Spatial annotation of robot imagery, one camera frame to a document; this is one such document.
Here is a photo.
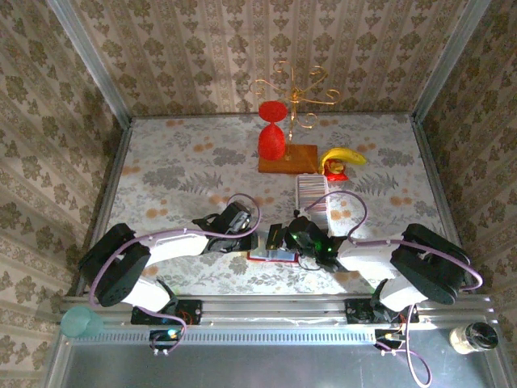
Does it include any red leather card holder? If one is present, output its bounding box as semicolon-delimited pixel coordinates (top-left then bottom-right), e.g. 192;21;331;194
246;247;301;264

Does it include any red yellow toy fruit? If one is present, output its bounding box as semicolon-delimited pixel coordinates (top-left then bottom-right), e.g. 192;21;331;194
322;159;349;182

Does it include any red goblet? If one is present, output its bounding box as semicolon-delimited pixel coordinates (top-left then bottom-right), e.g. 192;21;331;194
257;100;288;162

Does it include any floral table cover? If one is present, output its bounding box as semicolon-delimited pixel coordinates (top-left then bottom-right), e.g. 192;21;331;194
96;115;465;296

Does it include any yellow banana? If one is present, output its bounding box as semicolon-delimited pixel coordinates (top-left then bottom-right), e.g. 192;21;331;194
321;147;368;173

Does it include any small circuit board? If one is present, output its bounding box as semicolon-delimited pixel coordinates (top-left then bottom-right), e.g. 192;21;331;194
374;328;406;357
148;328;187;357

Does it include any aluminium table edge strip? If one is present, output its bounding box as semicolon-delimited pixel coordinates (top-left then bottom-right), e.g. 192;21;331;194
410;116;477;293
86;116;133;243

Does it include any glass jar black lid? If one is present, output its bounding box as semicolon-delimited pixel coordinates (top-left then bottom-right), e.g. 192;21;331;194
449;322;498;356

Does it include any teal plastic cup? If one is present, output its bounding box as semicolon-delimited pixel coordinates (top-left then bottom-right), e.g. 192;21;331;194
60;306;104;339

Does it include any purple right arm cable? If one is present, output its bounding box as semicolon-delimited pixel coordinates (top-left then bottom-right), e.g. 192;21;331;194
301;191;485;386

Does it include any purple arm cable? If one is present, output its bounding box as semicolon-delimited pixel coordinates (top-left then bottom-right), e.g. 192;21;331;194
88;193;263;340
301;191;485;386

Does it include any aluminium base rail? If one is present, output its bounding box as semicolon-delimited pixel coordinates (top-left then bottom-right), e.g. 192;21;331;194
60;293;497;345

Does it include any gold wire stand wooden base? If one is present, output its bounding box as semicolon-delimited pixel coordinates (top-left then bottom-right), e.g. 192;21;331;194
250;60;343;175

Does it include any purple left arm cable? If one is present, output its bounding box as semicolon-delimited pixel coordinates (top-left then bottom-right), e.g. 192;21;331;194
88;193;263;340

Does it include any aluminium frame post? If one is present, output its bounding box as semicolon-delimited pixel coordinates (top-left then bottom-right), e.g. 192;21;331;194
46;0;133;127
411;0;492;122

